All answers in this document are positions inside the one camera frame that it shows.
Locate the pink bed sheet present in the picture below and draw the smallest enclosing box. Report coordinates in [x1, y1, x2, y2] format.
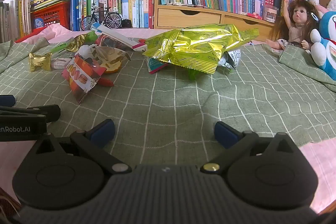
[0, 23, 336, 214]

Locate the brown haired doll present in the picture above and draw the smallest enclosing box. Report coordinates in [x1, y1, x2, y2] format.
[264, 0, 322, 52]

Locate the red board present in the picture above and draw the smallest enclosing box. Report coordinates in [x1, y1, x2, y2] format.
[14, 27, 50, 43]

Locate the green wrapper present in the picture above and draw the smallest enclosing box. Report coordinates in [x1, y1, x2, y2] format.
[49, 30, 99, 54]

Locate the silver printed packet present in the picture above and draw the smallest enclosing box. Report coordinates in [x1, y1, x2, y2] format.
[218, 49, 241, 69]

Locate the small pink white packet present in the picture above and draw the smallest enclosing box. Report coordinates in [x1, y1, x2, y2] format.
[51, 57, 70, 69]

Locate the green checked blanket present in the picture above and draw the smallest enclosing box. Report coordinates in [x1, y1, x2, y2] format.
[0, 30, 336, 165]

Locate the toy bicycle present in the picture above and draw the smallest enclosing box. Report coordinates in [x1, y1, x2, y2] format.
[81, 4, 122, 31]

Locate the macaron snack packet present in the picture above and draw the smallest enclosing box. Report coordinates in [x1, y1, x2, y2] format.
[62, 55, 107, 105]

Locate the blue plush toy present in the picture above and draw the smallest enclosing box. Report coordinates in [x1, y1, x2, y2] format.
[310, 11, 336, 81]

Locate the row of pale books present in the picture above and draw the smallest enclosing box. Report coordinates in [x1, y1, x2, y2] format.
[0, 0, 32, 43]

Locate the yellow foil snack bag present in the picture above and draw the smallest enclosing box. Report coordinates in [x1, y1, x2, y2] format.
[143, 23, 260, 75]

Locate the red grey snack wrapper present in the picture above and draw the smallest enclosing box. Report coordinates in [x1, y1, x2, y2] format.
[96, 34, 126, 50]

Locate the red plastic crate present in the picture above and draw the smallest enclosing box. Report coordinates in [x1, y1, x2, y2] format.
[31, 1, 72, 30]

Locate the gold candy wrapper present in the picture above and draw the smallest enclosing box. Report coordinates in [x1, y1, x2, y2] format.
[28, 52, 53, 72]

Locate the white crumpled wrapper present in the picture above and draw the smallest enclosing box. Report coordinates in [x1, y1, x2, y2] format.
[77, 45, 95, 59]

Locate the white plush toy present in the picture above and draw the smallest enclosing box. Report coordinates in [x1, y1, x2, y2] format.
[310, 0, 336, 13]

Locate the wooden drawer organizer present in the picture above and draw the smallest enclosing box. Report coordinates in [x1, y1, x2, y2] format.
[154, 0, 279, 42]

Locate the crumpled gold foil wrapper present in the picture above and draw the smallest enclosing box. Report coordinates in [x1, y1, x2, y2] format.
[64, 34, 88, 52]

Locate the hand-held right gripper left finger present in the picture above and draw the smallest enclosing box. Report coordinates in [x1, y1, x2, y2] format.
[34, 118, 132, 174]

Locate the white blue toothpaste box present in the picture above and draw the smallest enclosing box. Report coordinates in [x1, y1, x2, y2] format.
[91, 23, 146, 50]

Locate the small clear box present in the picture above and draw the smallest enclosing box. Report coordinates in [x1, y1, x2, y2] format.
[263, 5, 278, 22]

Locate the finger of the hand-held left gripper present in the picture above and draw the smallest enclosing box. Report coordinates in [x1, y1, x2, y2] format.
[0, 95, 17, 107]
[0, 105, 61, 123]

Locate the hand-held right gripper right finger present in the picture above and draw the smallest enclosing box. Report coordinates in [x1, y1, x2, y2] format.
[200, 121, 300, 174]

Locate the orange bread slice toy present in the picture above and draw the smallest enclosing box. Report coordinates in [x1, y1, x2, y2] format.
[104, 63, 122, 74]

